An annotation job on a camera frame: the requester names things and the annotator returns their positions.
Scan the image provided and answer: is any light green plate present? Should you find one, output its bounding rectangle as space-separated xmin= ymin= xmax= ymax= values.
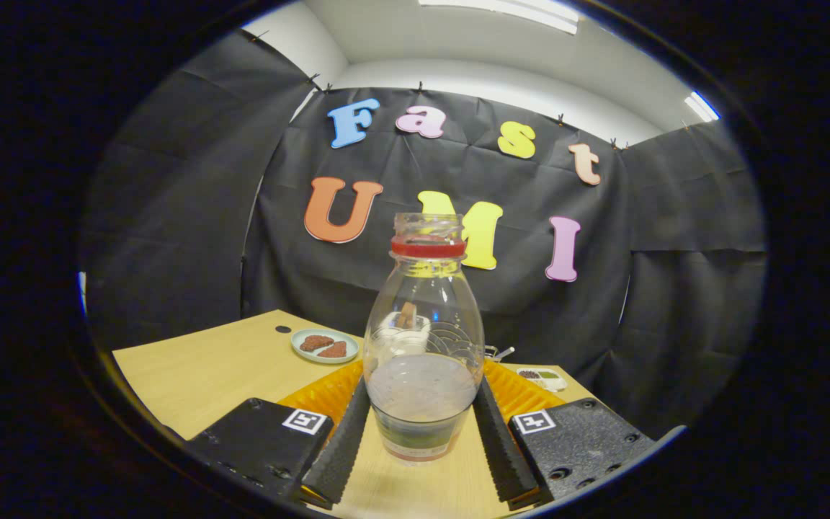
xmin=291 ymin=329 xmax=360 ymax=365

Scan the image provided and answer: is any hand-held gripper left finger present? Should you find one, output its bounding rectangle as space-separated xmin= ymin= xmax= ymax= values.
xmin=188 ymin=358 xmax=372 ymax=505

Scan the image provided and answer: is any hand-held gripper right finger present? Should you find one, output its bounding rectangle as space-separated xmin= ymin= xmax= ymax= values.
xmin=474 ymin=358 xmax=675 ymax=503

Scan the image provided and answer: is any clear plastic juice bottle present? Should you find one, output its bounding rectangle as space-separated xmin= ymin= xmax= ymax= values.
xmin=362 ymin=213 xmax=486 ymax=466

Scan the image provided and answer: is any long ceiling light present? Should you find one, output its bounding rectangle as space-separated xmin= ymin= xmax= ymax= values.
xmin=419 ymin=0 xmax=580 ymax=35

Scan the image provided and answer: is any small ceiling light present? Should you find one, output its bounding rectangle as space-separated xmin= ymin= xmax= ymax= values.
xmin=684 ymin=91 xmax=720 ymax=123

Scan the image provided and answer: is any white divided snack tray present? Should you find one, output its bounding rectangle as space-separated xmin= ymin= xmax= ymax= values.
xmin=516 ymin=366 xmax=569 ymax=394

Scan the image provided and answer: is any wooden table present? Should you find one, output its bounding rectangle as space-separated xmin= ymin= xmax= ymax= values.
xmin=112 ymin=310 xmax=596 ymax=518

